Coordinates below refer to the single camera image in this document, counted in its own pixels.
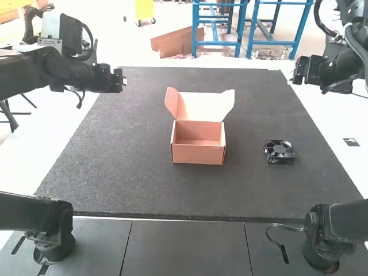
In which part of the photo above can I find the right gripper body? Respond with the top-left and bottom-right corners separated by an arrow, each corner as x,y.
289,56 -> 327,85

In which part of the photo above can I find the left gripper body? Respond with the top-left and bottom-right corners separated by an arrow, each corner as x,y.
97,64 -> 127,93

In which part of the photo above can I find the cardboard box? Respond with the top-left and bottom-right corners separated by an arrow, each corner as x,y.
164,87 -> 236,166

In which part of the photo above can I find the black mat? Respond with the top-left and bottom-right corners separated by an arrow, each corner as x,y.
33,66 -> 365,221

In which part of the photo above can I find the blue workbench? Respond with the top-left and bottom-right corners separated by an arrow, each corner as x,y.
246,0 -> 314,60
191,0 -> 248,58

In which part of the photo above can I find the yellow wheeled cart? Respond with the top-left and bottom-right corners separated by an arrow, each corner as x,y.
135,0 -> 156,27

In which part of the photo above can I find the flat cardboard sheet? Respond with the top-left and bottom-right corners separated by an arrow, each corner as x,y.
149,25 -> 205,59

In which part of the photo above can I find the black square fan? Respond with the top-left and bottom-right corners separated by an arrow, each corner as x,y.
260,139 -> 298,166

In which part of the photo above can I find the dark base panel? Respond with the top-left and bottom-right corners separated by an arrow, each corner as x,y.
120,220 -> 254,276
243,221 -> 368,276
0,217 -> 133,276

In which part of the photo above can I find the black cable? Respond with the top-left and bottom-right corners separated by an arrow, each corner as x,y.
75,89 -> 87,110
265,223 -> 305,245

